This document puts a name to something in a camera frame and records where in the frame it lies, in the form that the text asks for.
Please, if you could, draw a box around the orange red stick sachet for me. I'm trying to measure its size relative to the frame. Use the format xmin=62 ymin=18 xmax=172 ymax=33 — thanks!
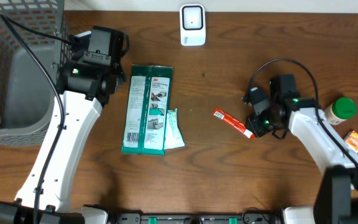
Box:
xmin=213 ymin=108 xmax=255 ymax=139

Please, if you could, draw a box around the green lid jar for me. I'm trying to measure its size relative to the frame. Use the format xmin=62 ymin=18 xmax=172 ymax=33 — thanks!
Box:
xmin=324 ymin=97 xmax=357 ymax=125

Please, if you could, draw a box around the orange small box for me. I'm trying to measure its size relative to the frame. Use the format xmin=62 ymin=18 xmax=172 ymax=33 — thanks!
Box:
xmin=344 ymin=131 xmax=358 ymax=153

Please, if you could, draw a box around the light teal wipes packet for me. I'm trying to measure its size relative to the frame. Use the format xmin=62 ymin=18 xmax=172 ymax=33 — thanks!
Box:
xmin=164 ymin=108 xmax=185 ymax=150

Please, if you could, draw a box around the green white package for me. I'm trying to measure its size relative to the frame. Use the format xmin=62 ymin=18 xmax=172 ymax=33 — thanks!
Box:
xmin=121 ymin=65 xmax=173 ymax=156

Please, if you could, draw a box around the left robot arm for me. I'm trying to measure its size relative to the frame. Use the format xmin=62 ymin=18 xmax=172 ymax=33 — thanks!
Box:
xmin=0 ymin=26 xmax=129 ymax=223

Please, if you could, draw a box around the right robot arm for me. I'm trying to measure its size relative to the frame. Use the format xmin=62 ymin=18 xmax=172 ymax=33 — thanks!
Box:
xmin=244 ymin=74 xmax=358 ymax=223

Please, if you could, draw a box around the white barcode scanner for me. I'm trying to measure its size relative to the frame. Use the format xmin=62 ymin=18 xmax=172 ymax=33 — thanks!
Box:
xmin=180 ymin=4 xmax=206 ymax=47

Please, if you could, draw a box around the grey plastic mesh basket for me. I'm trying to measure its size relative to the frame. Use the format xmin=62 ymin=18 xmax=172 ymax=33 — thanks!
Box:
xmin=0 ymin=0 xmax=72 ymax=146

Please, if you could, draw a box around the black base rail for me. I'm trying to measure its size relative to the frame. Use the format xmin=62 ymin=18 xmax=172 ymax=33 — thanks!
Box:
xmin=114 ymin=210 xmax=283 ymax=224

